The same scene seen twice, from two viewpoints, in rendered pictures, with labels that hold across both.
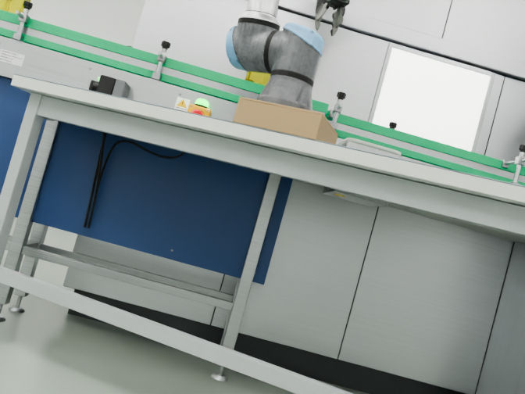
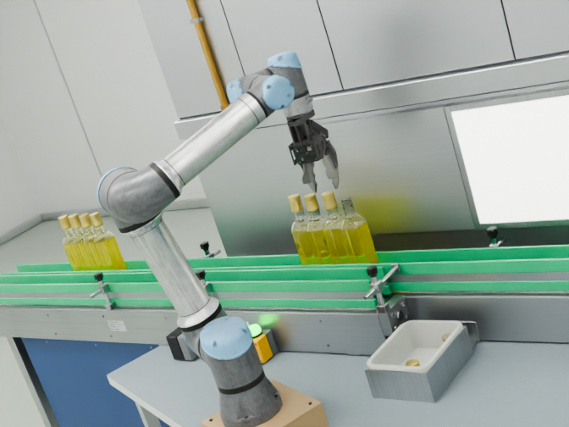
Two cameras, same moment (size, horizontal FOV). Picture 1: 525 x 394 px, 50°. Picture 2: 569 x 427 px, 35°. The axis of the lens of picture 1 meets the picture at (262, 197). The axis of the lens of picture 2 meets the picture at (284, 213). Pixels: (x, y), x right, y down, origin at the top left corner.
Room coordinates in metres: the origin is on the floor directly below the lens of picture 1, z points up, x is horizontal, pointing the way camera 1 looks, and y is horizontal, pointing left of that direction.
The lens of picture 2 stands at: (0.19, -1.51, 1.85)
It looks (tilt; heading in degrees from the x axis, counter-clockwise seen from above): 17 degrees down; 43
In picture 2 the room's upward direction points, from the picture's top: 18 degrees counter-clockwise
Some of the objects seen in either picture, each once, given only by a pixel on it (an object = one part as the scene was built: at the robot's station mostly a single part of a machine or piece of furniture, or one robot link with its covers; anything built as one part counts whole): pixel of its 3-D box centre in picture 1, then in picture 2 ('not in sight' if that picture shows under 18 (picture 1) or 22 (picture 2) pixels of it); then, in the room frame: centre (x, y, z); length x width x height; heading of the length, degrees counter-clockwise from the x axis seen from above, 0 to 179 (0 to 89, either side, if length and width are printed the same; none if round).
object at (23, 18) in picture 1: (19, 19); (100, 295); (1.79, 0.90, 0.94); 0.07 x 0.04 x 0.13; 2
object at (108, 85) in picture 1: (112, 93); (186, 342); (1.78, 0.55, 0.79); 0.08 x 0.08 x 0.08; 2
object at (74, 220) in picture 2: not in sight; (87, 252); (1.95, 1.12, 1.02); 0.06 x 0.06 x 0.28; 2
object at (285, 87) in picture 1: (287, 95); (245, 393); (1.47, 0.01, 0.87); 0.15 x 0.15 x 0.10
